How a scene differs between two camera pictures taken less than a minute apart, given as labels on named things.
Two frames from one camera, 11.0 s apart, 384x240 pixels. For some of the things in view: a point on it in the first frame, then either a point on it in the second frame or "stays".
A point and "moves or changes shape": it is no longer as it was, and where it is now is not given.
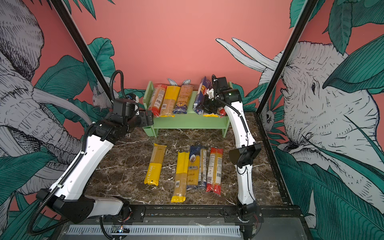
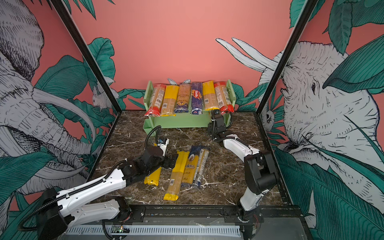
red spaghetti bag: x=159 y=90 stays
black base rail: x=271 y=214 stays
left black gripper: x=144 y=122 → x=167 y=164
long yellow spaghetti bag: x=181 y=178 moves or changes shape
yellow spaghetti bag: x=170 y=99 stays
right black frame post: x=306 y=11 stays
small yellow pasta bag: x=183 y=99 stays
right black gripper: x=206 y=105 → x=211 y=126
